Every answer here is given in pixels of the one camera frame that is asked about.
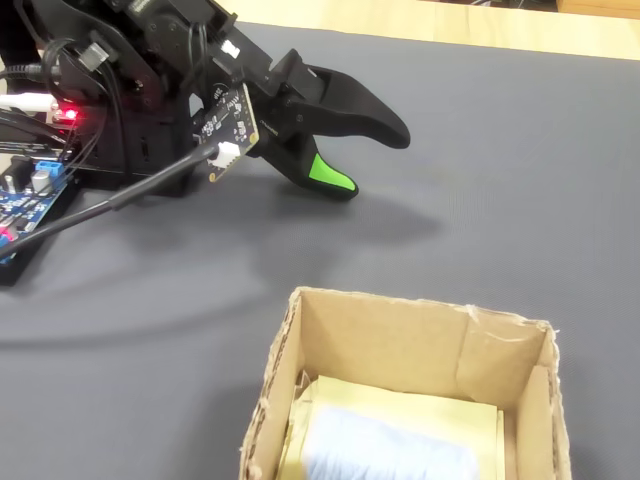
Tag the black wrist camera circuit board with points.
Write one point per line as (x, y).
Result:
(232, 122)

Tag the blue controller circuit board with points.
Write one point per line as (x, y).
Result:
(22, 202)

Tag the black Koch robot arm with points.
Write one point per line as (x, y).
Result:
(155, 40)

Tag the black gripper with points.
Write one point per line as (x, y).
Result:
(270, 85)

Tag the open cardboard box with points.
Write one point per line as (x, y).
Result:
(380, 345)

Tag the block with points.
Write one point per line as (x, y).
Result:
(390, 450)

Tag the grey table mat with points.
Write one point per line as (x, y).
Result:
(500, 200)

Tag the small board with red led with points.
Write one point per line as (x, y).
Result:
(65, 115)

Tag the yellow paper sheet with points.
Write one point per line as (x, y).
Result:
(400, 400)

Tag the blue circuit board base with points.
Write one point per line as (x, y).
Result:
(20, 272)

